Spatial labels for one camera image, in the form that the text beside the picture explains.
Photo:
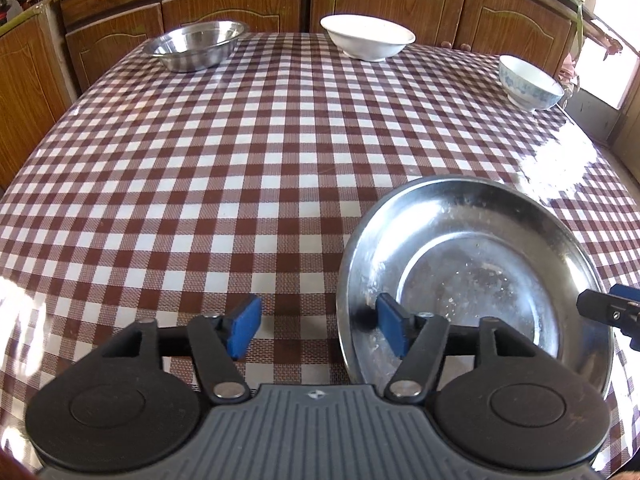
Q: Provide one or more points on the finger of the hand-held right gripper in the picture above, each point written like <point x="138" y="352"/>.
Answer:
<point x="629" y="294"/>
<point x="605" y="310"/>

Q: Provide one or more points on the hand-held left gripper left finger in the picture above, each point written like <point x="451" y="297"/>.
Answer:
<point x="245" y="327"/>

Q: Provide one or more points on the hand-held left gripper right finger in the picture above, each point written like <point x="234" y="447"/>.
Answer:
<point x="392" y="325"/>

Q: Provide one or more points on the large steel plate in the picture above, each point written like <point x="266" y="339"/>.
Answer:
<point x="475" y="240"/>

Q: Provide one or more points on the blue patterned white bowl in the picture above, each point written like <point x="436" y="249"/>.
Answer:
<point x="530" y="87"/>

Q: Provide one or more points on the steel bowl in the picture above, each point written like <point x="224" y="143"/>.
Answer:
<point x="195" y="50"/>

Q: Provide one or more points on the wide white bowl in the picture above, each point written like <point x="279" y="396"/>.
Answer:
<point x="367" y="42"/>

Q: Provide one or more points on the checkered tablecloth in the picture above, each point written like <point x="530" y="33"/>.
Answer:
<point x="200" y="185"/>

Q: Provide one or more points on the grey glazed door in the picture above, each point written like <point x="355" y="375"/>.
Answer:
<point x="610" y="95"/>

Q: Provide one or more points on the pink cloth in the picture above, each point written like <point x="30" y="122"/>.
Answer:
<point x="567" y="72"/>

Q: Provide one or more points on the green onion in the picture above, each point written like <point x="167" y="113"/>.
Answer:
<point x="579" y="25"/>

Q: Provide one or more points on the wooden drawer cabinet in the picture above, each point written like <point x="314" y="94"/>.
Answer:
<point x="210" y="15"/>

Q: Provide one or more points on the wooden single-door cabinet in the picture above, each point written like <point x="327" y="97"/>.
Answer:
<point x="30" y="85"/>

